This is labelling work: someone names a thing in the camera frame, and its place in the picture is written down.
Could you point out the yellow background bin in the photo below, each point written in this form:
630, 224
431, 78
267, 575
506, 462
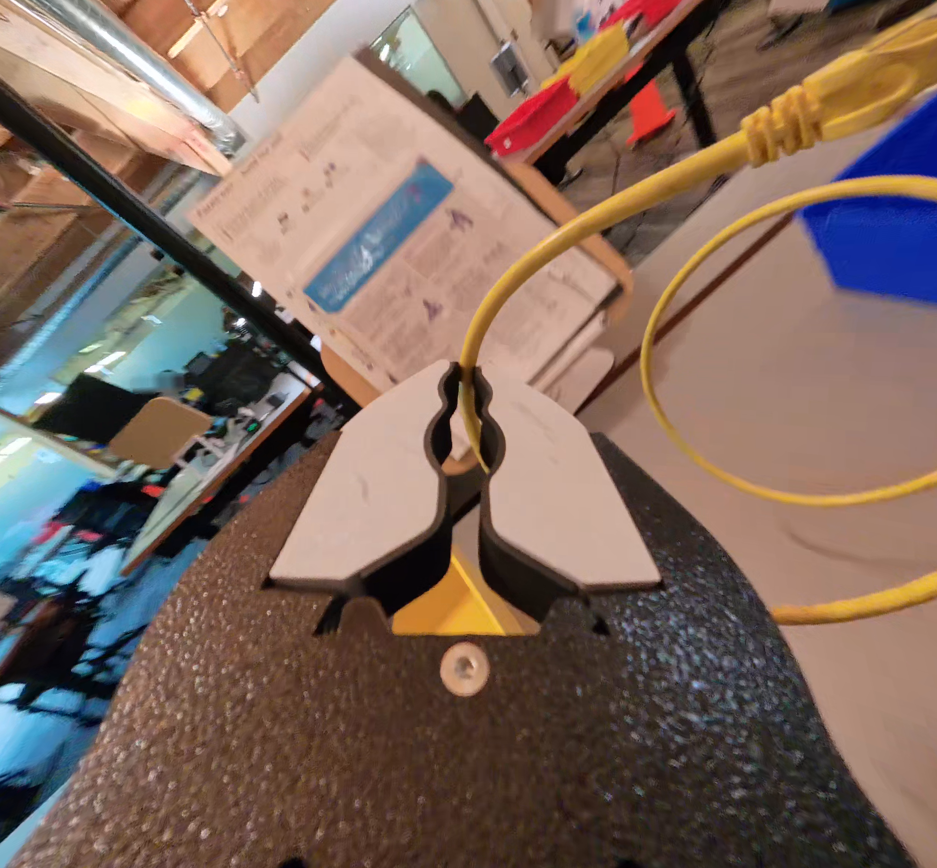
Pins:
596, 55

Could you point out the silver ventilation duct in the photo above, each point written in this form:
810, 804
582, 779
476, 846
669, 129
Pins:
110, 41

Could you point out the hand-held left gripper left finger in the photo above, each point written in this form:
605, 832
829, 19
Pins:
373, 487

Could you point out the grey partition foot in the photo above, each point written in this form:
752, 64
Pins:
582, 374

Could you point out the white wood-edged background table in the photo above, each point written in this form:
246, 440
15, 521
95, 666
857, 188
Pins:
212, 473

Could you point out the black frame post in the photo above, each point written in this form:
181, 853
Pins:
146, 224

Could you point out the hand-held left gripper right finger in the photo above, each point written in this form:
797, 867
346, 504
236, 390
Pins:
556, 502

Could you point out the black-legged background table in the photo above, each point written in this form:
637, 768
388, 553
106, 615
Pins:
688, 55

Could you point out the small red plastic bin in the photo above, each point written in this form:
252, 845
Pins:
534, 118

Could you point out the white printed poster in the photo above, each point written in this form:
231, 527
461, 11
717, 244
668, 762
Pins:
380, 224

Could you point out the yellow plastic bin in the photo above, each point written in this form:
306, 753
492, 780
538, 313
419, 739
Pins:
454, 612

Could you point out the grey wall box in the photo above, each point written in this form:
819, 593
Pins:
509, 69

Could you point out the tan wooden partition panel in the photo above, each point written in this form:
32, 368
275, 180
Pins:
611, 264

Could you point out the orange traffic cone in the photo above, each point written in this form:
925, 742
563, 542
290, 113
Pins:
648, 114

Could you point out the black monitor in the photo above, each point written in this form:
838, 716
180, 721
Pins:
88, 410

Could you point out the blue plastic bin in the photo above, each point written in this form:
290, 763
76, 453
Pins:
886, 238

